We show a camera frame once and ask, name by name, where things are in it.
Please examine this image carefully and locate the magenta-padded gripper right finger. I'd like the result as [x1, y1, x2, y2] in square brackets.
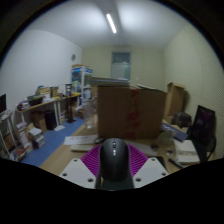
[128, 143, 170, 189]

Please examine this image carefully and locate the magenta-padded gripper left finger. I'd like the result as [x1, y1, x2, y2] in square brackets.
[58, 143, 102, 190]

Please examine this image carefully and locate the black computer mouse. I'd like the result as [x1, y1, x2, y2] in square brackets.
[94, 137, 135, 192]

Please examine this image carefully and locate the black pen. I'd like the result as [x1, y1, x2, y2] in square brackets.
[168, 158, 184, 169]

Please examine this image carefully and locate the white paper sheet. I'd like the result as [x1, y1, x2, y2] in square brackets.
[63, 134, 100, 146]

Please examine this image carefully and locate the white notebook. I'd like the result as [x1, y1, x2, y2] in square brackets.
[173, 139, 201, 164]

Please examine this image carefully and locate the blue folder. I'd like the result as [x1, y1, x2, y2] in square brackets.
[162, 122, 188, 143]

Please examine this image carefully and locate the short stack of books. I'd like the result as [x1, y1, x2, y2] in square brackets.
[27, 126, 46, 150]

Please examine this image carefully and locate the clear plastic jar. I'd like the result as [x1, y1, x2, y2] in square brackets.
[82, 98, 98, 131]

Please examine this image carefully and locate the black computer tower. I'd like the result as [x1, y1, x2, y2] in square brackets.
[44, 109, 58, 131]

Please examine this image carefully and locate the dark bag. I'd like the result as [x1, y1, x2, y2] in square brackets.
[173, 112, 193, 129]

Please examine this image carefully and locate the brown cardboard box under desk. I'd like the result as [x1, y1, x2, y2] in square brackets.
[30, 111, 48, 134]

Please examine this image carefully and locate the tall stack of books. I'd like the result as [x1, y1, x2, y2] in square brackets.
[14, 121, 34, 154]

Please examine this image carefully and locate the large brown cardboard box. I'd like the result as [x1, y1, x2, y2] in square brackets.
[96, 84, 168, 141]

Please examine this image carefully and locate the black tall stand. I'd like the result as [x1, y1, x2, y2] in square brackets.
[64, 83, 76, 124]

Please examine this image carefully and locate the open cardboard box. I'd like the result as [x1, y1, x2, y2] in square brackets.
[163, 82, 188, 124]

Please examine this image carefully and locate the white metal rack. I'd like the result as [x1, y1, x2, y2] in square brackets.
[0, 111, 18, 158]

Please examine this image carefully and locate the black basket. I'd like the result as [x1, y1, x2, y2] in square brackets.
[27, 94, 45, 107]

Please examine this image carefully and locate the small cardboard box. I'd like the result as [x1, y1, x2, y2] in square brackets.
[49, 86, 59, 98]

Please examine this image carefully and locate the white and blue shelf unit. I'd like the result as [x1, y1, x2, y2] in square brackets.
[70, 65, 94, 104]

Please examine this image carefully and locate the paper stack on box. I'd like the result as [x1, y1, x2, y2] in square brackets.
[89, 76, 131, 88]

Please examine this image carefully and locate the black monitor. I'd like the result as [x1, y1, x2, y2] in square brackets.
[0, 93, 8, 115]

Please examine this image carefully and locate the frosted window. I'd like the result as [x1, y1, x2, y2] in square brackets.
[110, 51, 131, 80]

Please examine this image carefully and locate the ceiling tube light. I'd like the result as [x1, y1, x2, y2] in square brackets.
[105, 12, 118, 34]

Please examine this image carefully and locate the long wooden wall desk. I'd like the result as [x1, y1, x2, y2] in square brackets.
[15, 92, 82, 134]

